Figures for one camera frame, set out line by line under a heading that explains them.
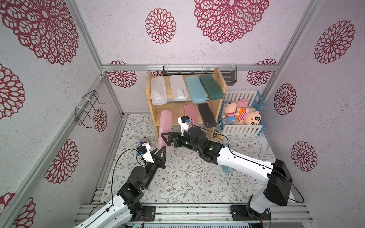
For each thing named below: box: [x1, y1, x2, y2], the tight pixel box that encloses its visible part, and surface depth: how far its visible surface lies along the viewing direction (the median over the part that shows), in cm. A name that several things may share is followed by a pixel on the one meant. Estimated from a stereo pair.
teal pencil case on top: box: [186, 76, 208, 104], surface depth 73 cm
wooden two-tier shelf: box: [145, 67, 228, 141], surface depth 76 cm
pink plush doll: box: [222, 101, 241, 124], surface depth 107 cm
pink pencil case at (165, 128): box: [157, 110, 173, 154], surface depth 70 cm
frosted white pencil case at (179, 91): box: [170, 74, 189, 102], surface depth 73 cm
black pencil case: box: [197, 103, 217, 129], surface depth 92 cm
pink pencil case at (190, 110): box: [184, 104, 200, 126], surface depth 94 cm
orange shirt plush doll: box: [236, 107, 262, 126], surface depth 104 cm
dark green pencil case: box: [199, 74, 224, 101], surface depth 75 cm
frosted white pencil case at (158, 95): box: [150, 76, 168, 105], surface depth 71 cm
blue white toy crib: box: [218, 90, 266, 137], surface depth 108 cm
